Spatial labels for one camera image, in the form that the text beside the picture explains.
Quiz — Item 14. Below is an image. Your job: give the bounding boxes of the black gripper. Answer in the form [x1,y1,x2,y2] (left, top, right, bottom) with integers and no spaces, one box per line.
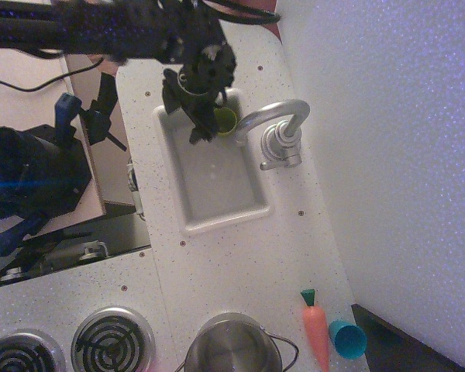
[154,1,236,145]

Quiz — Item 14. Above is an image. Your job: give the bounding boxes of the silver toy faucet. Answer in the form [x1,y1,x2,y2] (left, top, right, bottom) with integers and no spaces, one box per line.
[234,99,310,171]

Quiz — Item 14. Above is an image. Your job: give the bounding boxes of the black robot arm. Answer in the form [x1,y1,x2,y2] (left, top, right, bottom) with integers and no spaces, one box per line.
[0,1,236,144]

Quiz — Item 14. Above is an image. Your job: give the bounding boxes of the black and blue robot base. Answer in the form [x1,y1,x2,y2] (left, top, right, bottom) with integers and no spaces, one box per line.
[0,124,91,257]

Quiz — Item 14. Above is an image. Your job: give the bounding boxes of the green plastic cup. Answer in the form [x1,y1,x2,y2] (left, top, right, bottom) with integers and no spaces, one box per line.
[214,107,238,137]

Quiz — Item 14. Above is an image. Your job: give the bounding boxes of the grey toy sink basin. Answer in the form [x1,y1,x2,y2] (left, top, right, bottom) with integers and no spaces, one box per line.
[152,105,274,236]

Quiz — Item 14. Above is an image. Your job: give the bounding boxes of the blue clamp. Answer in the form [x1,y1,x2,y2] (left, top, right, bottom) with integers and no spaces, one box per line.
[54,93,81,148]

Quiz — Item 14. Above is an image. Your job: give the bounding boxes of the stainless steel pot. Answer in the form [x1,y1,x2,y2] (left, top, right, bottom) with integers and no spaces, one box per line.
[177,312,299,372]

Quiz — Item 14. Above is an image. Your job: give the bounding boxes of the right stove burner coil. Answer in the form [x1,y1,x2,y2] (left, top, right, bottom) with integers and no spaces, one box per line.
[71,306,156,372]

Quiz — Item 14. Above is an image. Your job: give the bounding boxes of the stove burner coil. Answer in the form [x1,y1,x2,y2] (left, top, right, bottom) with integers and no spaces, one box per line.
[0,329,66,371]
[71,306,156,372]

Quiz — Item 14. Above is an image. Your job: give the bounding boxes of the orange toy carrot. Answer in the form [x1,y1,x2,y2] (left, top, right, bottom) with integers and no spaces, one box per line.
[301,289,329,372]

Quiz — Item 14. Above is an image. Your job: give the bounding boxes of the teal plastic cup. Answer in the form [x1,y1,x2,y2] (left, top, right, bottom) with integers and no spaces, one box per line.
[329,320,367,360]

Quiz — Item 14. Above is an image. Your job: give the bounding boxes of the left stove burner coil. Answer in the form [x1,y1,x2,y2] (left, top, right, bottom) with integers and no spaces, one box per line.
[0,329,66,371]

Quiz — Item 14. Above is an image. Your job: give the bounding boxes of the thick black cable loop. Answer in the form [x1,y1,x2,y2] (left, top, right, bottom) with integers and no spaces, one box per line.
[212,0,282,25]

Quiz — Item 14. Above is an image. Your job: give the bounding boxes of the thin black cable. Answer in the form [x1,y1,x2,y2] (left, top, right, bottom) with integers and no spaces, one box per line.
[0,53,105,93]

